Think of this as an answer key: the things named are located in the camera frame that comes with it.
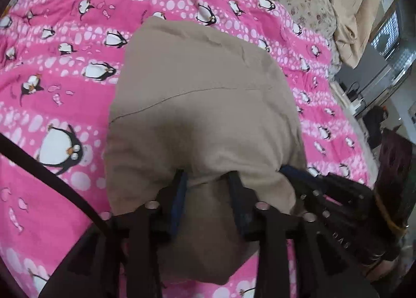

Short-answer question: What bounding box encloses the beige knit sweater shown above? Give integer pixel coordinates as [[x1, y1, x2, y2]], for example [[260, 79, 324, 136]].
[[104, 16, 308, 286]]

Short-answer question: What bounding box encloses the black cable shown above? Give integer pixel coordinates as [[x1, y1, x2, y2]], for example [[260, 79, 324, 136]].
[[0, 134, 121, 253]]

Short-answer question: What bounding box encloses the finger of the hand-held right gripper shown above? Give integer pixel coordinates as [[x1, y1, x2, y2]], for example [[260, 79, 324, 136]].
[[279, 164, 329, 194]]

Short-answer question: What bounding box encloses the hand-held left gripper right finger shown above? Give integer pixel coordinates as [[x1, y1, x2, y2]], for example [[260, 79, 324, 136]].
[[226, 170, 381, 298]]

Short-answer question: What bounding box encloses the beige curtain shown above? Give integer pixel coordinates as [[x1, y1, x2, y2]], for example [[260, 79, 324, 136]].
[[305, 0, 386, 69]]

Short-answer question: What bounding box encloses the window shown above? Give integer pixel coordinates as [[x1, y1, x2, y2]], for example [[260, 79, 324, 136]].
[[370, 10, 416, 67]]

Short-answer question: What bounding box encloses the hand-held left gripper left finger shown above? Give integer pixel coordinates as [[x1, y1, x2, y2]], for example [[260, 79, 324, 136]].
[[39, 169, 189, 298]]

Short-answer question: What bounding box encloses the person's long dark hair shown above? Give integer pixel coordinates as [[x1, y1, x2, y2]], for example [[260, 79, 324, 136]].
[[374, 125, 415, 237]]

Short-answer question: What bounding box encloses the pink penguin print blanket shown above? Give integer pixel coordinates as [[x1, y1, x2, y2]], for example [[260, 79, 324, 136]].
[[0, 0, 378, 298]]

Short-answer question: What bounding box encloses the person's right forearm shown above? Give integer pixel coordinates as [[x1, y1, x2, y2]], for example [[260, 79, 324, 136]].
[[369, 257, 402, 289]]

